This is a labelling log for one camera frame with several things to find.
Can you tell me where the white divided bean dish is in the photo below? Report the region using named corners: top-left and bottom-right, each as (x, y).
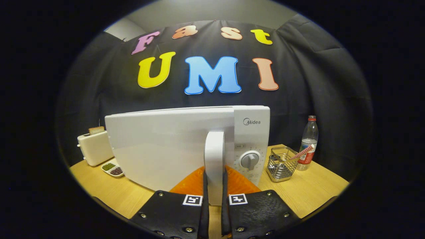
top-left (101, 162), bottom-right (125, 178)

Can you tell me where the white toaster oven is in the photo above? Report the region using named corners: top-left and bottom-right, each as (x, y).
top-left (105, 106), bottom-right (270, 206)

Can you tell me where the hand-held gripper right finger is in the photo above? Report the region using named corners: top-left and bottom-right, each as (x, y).
top-left (221, 165), bottom-right (301, 239)

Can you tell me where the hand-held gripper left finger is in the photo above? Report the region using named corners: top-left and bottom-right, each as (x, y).
top-left (129, 166), bottom-right (210, 239)

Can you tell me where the white bread toaster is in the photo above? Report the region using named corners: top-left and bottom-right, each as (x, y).
top-left (77, 130), bottom-right (114, 167)

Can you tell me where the red striped straw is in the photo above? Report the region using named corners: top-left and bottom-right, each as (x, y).
top-left (288, 144), bottom-right (315, 161)

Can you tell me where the clear plastic water bottle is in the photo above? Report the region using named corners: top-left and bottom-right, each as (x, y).
top-left (297, 115), bottom-right (319, 171)

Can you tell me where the metal wire utensil holder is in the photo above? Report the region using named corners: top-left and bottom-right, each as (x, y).
top-left (266, 146), bottom-right (299, 183)

